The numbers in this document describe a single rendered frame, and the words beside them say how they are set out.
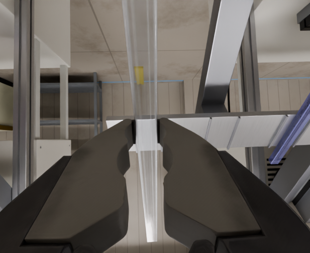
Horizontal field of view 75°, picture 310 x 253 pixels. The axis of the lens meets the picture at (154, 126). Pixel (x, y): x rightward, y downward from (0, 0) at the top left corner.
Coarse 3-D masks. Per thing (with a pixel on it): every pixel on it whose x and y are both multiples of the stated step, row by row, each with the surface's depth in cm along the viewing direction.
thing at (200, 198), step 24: (168, 120) 12; (168, 144) 10; (192, 144) 10; (168, 168) 10; (192, 168) 8; (216, 168) 8; (168, 192) 7; (192, 192) 7; (216, 192) 7; (168, 216) 7; (192, 216) 6; (216, 216) 6; (240, 216) 6; (192, 240) 7; (216, 240) 6
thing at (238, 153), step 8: (240, 80) 78; (240, 88) 78; (240, 96) 78; (240, 104) 79; (232, 152) 85; (240, 152) 78; (264, 152) 74; (272, 152) 75; (288, 152) 75; (240, 160) 78; (272, 168) 74; (272, 176) 74
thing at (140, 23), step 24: (144, 0) 8; (144, 24) 8; (144, 48) 9; (144, 72) 10; (144, 96) 11; (144, 120) 12; (144, 144) 14; (144, 168) 15; (144, 192) 18; (144, 216) 22
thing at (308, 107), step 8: (304, 104) 28; (304, 112) 28; (296, 120) 29; (304, 120) 29; (288, 128) 31; (296, 128) 30; (288, 136) 31; (296, 136) 31; (280, 144) 33; (288, 144) 32; (280, 152) 34; (272, 160) 35; (280, 160) 35
